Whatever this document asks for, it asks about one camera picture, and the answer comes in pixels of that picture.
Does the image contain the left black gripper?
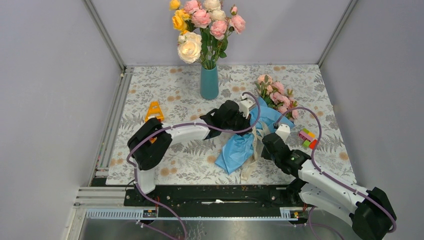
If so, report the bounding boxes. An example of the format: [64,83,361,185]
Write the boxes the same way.
[222,108,252,137]

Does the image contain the cream ribbon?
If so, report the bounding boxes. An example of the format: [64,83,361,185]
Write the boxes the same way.
[240,121,271,182]

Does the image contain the blue wrapping paper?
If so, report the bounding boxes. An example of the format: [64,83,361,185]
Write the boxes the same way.
[215,98,295,174]

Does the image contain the pink flowers bunch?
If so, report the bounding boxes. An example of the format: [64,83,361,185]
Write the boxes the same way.
[255,74,298,114]

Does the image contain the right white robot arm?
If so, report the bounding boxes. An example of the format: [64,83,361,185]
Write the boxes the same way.
[261,133,397,240]

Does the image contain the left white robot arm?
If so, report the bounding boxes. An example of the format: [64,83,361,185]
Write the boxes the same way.
[127,98,256,206]

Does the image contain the teal ceramic vase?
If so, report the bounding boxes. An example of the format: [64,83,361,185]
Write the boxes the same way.
[200,66,219,100]

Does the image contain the flower bouquet in vase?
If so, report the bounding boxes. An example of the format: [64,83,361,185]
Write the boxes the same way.
[169,0,246,70]

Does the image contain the colourful stacked toy bricks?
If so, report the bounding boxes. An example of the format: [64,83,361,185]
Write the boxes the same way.
[298,128,318,150]

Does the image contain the floral patterned table mat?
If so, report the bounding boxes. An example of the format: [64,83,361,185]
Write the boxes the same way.
[106,65,356,187]

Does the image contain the yellow red toy block car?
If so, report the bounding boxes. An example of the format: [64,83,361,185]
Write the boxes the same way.
[144,101,165,123]

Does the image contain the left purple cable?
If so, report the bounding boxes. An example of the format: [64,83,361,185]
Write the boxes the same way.
[125,91,262,240]

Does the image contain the purple cable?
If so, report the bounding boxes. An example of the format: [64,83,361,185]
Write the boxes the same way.
[274,106,398,240]
[125,91,262,240]

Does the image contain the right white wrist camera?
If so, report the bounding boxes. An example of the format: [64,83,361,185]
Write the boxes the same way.
[274,123,291,142]

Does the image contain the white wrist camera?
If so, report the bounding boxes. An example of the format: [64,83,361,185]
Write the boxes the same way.
[274,123,291,142]
[238,93,256,119]

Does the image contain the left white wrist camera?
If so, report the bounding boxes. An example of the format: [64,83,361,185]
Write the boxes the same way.
[238,93,256,119]

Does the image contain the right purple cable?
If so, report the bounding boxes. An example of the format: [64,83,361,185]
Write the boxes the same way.
[274,106,398,240]

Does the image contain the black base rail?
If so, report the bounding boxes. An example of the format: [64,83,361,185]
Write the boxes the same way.
[123,184,310,219]

